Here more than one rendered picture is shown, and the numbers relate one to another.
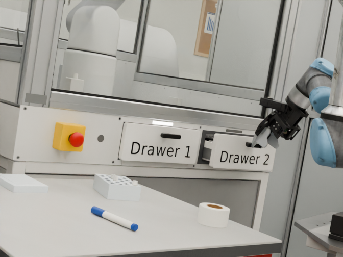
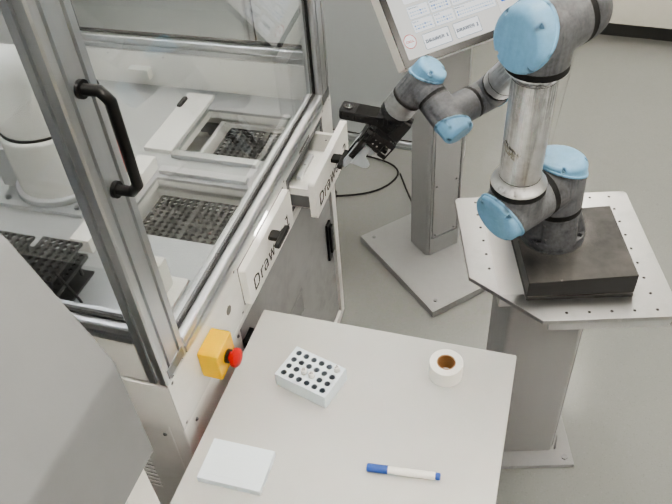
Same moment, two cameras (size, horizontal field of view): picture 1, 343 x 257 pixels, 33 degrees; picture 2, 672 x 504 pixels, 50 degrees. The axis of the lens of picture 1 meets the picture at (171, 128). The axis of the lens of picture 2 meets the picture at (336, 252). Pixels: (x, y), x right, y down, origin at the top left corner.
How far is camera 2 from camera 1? 1.23 m
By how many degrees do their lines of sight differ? 47
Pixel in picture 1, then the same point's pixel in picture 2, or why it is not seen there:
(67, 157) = not seen: hidden behind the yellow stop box
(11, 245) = not seen: outside the picture
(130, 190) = (339, 381)
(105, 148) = (234, 311)
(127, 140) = (250, 284)
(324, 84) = (451, 111)
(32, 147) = (191, 398)
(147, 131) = (259, 253)
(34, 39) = (148, 319)
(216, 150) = (316, 201)
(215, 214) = (457, 376)
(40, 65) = (163, 332)
